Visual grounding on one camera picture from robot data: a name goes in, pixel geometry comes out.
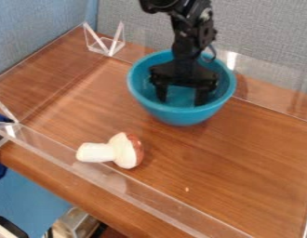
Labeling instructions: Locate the white brown toy mushroom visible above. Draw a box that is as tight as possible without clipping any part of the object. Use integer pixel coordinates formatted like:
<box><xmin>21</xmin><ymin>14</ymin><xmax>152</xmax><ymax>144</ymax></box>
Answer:
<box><xmin>76</xmin><ymin>132</ymin><xmax>144</xmax><ymax>169</ymax></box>

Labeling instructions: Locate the clear acrylic front barrier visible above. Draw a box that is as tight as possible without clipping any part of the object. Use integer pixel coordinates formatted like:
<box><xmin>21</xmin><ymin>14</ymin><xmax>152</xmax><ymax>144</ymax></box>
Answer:
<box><xmin>0</xmin><ymin>94</ymin><xmax>256</xmax><ymax>238</ymax></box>

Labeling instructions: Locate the clear acrylic barrier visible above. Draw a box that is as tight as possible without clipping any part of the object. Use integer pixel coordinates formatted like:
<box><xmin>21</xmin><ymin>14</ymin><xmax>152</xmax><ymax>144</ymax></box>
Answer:
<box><xmin>126</xmin><ymin>40</ymin><xmax>307</xmax><ymax>122</ymax></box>
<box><xmin>0</xmin><ymin>94</ymin><xmax>256</xmax><ymax>238</ymax></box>

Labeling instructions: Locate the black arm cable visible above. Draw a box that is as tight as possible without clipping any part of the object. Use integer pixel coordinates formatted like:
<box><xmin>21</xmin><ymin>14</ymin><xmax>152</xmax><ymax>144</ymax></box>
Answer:
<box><xmin>200</xmin><ymin>43</ymin><xmax>219</xmax><ymax>63</ymax></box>

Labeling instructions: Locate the clear acrylic back barrier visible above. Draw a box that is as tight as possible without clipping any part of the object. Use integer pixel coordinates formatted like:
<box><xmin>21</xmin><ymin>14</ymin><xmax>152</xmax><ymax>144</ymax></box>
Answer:
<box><xmin>126</xmin><ymin>40</ymin><xmax>307</xmax><ymax>122</ymax></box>

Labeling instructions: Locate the metal table leg frame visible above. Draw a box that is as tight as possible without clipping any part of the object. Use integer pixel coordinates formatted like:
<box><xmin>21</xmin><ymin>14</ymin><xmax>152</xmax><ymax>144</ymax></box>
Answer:
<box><xmin>52</xmin><ymin>207</ymin><xmax>99</xmax><ymax>238</ymax></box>

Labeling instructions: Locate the blue plastic bowl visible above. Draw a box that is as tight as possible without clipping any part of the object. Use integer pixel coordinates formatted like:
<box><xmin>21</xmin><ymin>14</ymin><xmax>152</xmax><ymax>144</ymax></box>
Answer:
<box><xmin>127</xmin><ymin>49</ymin><xmax>238</xmax><ymax>126</ymax></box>

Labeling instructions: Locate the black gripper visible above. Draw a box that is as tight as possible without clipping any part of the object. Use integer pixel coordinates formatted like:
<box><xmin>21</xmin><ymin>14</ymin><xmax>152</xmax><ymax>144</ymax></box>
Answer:
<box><xmin>150</xmin><ymin>57</ymin><xmax>219</xmax><ymax>106</ymax></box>

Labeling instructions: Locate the black white device corner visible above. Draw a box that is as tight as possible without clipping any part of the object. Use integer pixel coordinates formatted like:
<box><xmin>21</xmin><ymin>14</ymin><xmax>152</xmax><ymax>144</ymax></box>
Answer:
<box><xmin>0</xmin><ymin>216</ymin><xmax>29</xmax><ymax>238</ymax></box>

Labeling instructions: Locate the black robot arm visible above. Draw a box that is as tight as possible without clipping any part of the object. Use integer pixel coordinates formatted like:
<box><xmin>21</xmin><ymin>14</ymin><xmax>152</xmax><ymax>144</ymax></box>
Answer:
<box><xmin>139</xmin><ymin>0</ymin><xmax>219</xmax><ymax>106</ymax></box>

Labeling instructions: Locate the clear acrylic corner bracket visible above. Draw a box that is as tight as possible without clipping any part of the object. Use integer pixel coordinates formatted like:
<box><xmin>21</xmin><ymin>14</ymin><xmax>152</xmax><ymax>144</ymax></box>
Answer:
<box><xmin>81</xmin><ymin>22</ymin><xmax>126</xmax><ymax>57</ymax></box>

